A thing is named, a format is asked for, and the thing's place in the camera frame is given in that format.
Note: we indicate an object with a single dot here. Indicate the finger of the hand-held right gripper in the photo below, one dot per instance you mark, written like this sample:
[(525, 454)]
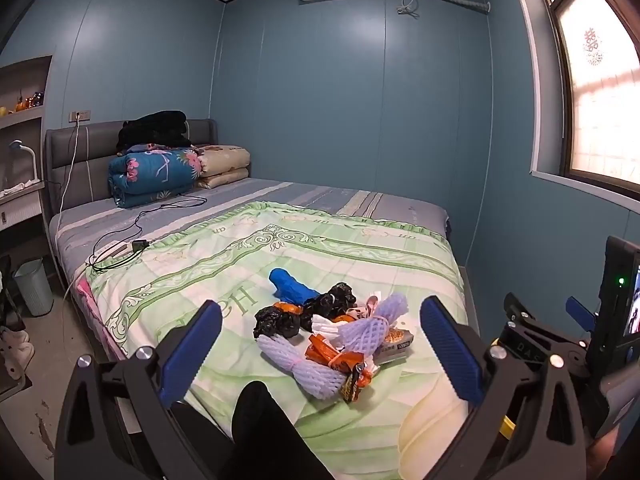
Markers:
[(520, 312), (580, 312)]

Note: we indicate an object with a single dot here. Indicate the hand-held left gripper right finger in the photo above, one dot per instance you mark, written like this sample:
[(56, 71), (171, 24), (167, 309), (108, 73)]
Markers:
[(450, 350)]

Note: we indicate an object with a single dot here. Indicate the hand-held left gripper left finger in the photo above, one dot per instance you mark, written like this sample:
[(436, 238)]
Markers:
[(192, 350)]

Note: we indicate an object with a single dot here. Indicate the small printed carton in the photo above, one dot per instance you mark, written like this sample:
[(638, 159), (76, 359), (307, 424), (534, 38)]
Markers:
[(397, 347)]

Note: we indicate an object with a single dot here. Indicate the black plastic bag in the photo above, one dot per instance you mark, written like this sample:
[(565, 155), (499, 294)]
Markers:
[(275, 320), (330, 302)]

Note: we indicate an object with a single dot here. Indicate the yellow rimmed bin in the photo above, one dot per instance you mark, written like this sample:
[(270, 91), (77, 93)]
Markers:
[(509, 425)]

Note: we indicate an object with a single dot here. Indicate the orange dark-print snack wrapper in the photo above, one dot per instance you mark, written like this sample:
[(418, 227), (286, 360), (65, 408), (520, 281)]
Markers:
[(357, 385)]

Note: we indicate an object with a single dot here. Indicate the blue bag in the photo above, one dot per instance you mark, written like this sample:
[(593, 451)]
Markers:
[(292, 287)]

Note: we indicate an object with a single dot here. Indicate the white tissue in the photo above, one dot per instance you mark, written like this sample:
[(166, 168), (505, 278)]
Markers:
[(327, 327)]

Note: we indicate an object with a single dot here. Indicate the orange striped snack wrapper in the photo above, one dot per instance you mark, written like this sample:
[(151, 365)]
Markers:
[(325, 352)]

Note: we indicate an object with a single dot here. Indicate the green patterned quilt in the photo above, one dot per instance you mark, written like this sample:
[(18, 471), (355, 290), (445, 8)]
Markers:
[(225, 260)]

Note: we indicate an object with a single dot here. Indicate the black charger plug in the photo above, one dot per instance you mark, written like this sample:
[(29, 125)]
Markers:
[(140, 245)]

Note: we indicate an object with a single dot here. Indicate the grey-blue waste basket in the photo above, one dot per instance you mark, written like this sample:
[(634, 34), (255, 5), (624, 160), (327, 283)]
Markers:
[(32, 290)]

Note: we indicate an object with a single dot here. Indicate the white slipper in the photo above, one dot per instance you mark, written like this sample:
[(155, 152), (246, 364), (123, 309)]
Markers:
[(20, 360), (15, 337)]

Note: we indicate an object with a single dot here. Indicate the blue floral folded quilt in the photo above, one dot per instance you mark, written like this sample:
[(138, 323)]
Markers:
[(150, 175)]

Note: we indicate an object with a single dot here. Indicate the beige folded quilt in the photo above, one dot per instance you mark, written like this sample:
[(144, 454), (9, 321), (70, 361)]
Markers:
[(225, 165)]

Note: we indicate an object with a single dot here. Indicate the bed with striped sheet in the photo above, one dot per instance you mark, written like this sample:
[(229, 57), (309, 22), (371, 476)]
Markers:
[(310, 195)]

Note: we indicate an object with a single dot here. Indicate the grey padded headboard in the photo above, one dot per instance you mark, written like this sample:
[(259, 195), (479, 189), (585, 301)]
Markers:
[(85, 180)]

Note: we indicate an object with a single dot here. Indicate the black clothing pile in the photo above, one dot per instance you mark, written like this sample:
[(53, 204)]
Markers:
[(155, 130)]

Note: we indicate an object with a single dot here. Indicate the brown framed window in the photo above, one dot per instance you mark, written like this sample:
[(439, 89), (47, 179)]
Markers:
[(600, 85)]

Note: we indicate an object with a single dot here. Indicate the white cloth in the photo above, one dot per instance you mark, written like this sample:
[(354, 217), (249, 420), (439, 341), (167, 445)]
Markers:
[(20, 187)]

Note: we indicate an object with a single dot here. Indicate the white desk lamp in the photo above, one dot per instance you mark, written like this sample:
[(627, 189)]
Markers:
[(32, 160)]

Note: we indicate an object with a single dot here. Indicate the red paper window cutting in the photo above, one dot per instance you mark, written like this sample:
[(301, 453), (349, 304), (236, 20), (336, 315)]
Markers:
[(592, 45)]

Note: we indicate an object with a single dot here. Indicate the orange figurine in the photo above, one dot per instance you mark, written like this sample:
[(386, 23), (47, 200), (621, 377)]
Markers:
[(20, 102)]

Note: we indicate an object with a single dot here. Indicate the wrapped air conditioner pipe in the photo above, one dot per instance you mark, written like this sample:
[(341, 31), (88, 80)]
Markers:
[(450, 1)]

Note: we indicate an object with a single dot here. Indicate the wall socket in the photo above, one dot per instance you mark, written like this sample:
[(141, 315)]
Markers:
[(80, 116)]

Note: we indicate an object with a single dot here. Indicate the white wall shelf unit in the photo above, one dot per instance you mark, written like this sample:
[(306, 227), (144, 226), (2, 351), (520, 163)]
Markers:
[(25, 125)]

